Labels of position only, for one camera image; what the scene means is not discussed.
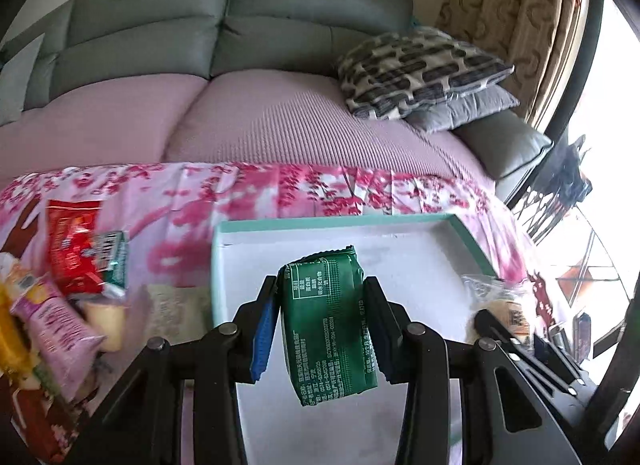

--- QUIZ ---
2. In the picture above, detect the green snack packet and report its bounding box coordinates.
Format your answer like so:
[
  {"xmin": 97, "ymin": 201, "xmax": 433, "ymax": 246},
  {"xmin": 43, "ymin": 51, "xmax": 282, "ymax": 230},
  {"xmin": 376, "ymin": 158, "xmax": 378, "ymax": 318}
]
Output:
[{"xmin": 278, "ymin": 245, "xmax": 378, "ymax": 407}]

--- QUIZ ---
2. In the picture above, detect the yellow pudding cup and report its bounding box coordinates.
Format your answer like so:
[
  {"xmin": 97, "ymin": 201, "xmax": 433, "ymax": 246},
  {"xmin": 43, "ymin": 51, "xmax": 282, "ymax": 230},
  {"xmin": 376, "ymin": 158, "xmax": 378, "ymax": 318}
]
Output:
[{"xmin": 78, "ymin": 298, "xmax": 127, "ymax": 352}]

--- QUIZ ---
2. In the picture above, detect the purple pink snack bag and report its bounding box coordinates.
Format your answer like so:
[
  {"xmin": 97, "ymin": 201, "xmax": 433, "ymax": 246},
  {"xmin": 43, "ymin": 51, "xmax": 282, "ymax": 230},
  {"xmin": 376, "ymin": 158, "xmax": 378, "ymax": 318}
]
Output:
[{"xmin": 11, "ymin": 277, "xmax": 105, "ymax": 402}]

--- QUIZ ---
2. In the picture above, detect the yellow orange snack bag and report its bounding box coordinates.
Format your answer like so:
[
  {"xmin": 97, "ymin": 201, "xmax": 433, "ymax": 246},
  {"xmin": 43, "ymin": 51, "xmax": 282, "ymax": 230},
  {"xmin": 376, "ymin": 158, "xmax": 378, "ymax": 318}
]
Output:
[{"xmin": 0, "ymin": 286, "xmax": 32, "ymax": 376}]

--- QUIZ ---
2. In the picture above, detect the white paper sachet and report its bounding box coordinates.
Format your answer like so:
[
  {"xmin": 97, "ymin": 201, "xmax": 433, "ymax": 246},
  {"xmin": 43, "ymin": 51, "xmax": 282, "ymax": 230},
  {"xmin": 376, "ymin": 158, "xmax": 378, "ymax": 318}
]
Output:
[{"xmin": 143, "ymin": 284, "xmax": 213, "ymax": 345}]

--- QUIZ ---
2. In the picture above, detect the teal white tray box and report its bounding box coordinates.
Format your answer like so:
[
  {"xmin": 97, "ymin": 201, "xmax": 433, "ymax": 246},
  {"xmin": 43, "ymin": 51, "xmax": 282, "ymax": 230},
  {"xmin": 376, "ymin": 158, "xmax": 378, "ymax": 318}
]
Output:
[{"xmin": 212, "ymin": 214, "xmax": 497, "ymax": 464}]

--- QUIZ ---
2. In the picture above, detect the clear cookie packet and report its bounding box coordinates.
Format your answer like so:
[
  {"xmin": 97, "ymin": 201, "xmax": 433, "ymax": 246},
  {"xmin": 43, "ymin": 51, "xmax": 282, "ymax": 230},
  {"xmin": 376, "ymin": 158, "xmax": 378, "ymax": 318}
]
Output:
[{"xmin": 462, "ymin": 274, "xmax": 536, "ymax": 349}]

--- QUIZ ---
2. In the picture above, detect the pink cartoon blanket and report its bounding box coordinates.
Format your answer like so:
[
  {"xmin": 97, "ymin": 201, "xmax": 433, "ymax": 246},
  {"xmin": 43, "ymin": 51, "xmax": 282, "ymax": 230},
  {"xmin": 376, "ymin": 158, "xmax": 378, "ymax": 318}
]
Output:
[{"xmin": 1, "ymin": 162, "xmax": 536, "ymax": 349}]

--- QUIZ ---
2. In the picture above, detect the green white candy packet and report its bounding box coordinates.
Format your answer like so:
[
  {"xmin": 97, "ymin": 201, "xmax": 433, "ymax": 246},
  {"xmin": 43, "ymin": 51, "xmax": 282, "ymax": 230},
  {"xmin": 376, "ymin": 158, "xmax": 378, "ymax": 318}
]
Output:
[{"xmin": 93, "ymin": 230, "xmax": 128, "ymax": 301}]

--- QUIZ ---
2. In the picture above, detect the red snack bag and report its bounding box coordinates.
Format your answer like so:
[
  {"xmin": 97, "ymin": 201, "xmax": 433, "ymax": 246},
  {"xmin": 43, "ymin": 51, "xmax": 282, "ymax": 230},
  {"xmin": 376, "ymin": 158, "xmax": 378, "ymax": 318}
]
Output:
[{"xmin": 47, "ymin": 200, "xmax": 103, "ymax": 296}]

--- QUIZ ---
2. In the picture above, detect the grey pillow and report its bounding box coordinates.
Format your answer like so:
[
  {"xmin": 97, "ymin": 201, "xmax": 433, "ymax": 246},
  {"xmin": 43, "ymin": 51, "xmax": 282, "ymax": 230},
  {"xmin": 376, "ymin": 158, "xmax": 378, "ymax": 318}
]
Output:
[{"xmin": 405, "ymin": 85, "xmax": 520, "ymax": 134}]

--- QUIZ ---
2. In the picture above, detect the pink sofa cover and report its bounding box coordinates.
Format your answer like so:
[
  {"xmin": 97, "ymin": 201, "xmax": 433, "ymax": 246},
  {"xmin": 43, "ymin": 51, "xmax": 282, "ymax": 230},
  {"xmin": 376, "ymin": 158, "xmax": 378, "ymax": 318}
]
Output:
[{"xmin": 1, "ymin": 70, "xmax": 495, "ymax": 190}]

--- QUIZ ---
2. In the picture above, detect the black white patterned pillow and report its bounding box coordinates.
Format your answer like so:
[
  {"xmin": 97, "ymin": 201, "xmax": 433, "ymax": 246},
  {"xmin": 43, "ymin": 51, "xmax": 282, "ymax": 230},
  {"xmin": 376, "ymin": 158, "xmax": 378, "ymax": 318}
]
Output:
[{"xmin": 337, "ymin": 26, "xmax": 515, "ymax": 121}]

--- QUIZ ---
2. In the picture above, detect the grey sofa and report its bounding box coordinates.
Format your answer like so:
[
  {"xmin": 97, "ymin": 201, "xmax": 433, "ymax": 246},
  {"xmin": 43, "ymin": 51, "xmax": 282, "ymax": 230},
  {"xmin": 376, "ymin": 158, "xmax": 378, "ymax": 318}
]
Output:
[{"xmin": 0, "ymin": 0, "xmax": 556, "ymax": 201}]

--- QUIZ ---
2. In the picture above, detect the light grey cushion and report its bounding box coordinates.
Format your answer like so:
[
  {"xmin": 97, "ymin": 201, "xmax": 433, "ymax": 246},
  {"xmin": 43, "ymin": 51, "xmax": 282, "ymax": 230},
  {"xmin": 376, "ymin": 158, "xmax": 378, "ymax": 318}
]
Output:
[{"xmin": 0, "ymin": 34, "xmax": 44, "ymax": 126}]

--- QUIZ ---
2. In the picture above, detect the patterned beige curtain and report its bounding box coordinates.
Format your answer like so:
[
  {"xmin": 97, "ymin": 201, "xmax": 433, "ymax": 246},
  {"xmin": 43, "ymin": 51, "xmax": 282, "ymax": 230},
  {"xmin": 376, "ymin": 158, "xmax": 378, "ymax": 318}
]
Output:
[{"xmin": 436, "ymin": 0, "xmax": 589, "ymax": 132}]

